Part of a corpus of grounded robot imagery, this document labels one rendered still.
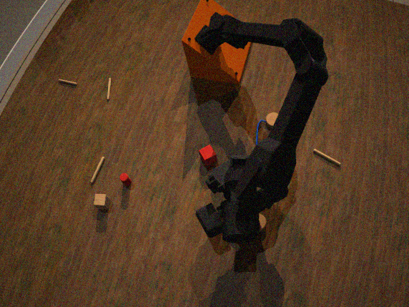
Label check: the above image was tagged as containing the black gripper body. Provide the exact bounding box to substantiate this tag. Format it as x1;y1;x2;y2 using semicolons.
195;187;288;238

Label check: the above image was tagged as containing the round wooden button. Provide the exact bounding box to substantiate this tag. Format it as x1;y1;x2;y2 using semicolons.
265;112;278;128

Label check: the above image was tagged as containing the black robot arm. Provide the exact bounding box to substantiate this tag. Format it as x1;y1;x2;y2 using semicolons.
194;12;329;243

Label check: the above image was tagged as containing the red cylinder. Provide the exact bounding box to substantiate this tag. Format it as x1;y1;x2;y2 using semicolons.
119;174;131;186

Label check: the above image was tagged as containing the tan round wooden disc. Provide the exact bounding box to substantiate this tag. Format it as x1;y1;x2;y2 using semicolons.
259;215;266;231

